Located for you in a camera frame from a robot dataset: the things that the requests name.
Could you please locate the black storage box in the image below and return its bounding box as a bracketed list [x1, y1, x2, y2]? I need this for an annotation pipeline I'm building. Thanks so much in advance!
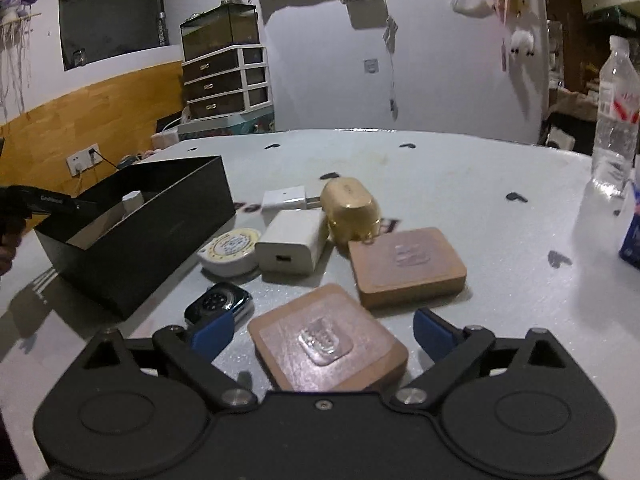
[35, 156, 235, 320]

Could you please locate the white cube charger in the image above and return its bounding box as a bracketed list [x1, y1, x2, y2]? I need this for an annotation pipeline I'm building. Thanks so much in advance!
[255, 209, 329, 275]

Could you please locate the gold oval case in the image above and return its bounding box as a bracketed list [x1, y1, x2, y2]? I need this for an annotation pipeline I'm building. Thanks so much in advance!
[320, 177, 381, 246]

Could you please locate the clear water bottle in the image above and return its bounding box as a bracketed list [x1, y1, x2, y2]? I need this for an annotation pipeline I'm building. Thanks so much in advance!
[591, 36, 639, 197]

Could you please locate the teal patterned cabinet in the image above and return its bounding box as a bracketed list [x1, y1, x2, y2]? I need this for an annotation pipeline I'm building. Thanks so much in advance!
[177, 106, 274, 141]

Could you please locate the blue carton box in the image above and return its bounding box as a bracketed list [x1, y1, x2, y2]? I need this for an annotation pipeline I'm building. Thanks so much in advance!
[618, 184, 640, 269]

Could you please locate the white wall socket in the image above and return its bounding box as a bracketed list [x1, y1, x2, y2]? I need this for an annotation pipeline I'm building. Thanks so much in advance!
[66, 144, 102, 178]

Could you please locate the white plug adapter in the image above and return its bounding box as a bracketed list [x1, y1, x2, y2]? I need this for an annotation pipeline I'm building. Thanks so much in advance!
[262, 185, 320, 212]

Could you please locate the glass aquarium tank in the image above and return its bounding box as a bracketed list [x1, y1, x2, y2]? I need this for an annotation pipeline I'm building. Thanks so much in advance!
[180, 3, 259, 61]

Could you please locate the wooden square coaster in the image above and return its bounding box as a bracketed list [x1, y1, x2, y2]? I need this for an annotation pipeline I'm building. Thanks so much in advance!
[248, 284, 409, 392]
[348, 228, 468, 310]

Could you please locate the white knob suction holder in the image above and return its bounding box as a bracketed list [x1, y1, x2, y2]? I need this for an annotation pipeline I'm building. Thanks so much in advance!
[122, 191, 144, 217]

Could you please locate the round tape measure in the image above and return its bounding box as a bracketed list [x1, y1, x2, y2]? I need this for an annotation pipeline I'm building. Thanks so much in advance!
[196, 228, 262, 278]

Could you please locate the white drawer cabinet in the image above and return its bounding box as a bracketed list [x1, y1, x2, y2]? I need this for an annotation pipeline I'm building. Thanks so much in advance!
[181, 44, 272, 119]

